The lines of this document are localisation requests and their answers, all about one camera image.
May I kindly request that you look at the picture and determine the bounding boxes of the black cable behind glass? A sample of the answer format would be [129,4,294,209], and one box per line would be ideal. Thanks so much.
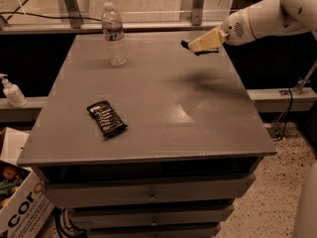
[0,0,103,23]

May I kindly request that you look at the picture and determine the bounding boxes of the grey metal post left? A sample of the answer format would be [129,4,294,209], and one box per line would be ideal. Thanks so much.
[63,0,82,29]

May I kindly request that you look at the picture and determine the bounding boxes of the clear plastic water bottle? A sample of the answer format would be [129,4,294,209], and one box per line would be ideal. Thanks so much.
[101,2,127,67]

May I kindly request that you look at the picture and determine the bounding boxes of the white cardboard box with produce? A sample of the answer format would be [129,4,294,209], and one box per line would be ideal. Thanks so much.
[0,127,54,238]

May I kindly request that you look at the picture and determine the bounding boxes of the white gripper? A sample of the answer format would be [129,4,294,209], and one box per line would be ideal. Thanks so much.
[188,8,256,53]

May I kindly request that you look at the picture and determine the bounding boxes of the black cable at right rail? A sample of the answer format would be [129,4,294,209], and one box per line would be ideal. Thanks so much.
[271,87,295,142]

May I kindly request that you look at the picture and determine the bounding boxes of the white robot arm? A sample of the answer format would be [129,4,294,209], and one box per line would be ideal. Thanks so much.
[184,0,317,238]

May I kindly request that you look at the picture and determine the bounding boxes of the grey drawer cabinet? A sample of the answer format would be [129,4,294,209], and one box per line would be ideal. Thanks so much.
[19,32,275,238]

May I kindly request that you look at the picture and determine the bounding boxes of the white pump dispenser bottle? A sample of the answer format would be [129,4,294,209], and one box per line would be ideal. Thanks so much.
[0,73,27,108]

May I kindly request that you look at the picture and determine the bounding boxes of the black cables under cabinet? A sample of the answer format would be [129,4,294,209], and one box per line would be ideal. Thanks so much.
[53,207,89,238]

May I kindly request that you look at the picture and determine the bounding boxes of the black snack bar wrapper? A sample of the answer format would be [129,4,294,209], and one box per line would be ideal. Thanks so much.
[87,100,127,138]

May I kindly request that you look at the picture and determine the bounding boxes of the grey metal post right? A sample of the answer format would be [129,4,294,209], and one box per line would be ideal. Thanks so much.
[191,0,204,26]

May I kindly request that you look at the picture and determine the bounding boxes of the blue rxbar blueberry wrapper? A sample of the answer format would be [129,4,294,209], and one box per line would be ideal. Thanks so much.
[180,40,219,57]

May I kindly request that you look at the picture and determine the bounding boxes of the grey metal post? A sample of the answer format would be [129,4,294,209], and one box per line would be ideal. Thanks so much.
[191,0,204,26]
[63,0,82,29]

